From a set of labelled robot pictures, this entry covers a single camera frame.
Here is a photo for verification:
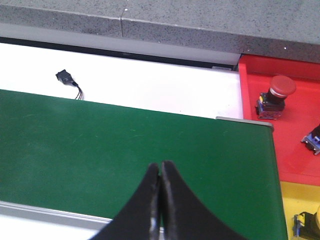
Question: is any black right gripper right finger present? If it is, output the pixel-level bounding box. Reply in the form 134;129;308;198
161;160;245;240

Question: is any green conveyor belt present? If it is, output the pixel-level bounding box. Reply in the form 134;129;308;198
0;90;288;240

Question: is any grey stone counter ledge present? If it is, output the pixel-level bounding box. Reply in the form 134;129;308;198
0;0;320;63

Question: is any yellow plastic tray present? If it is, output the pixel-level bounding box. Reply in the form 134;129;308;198
280;181;320;240

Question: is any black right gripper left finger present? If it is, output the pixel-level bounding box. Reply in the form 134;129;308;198
92;163;160;240

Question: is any black connector with wires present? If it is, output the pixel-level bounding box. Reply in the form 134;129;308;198
55;69;84;100

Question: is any red mushroom push button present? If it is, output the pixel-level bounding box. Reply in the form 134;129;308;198
300;125;320;156

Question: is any red plastic tray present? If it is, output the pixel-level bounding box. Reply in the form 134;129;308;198
238;55;320;186

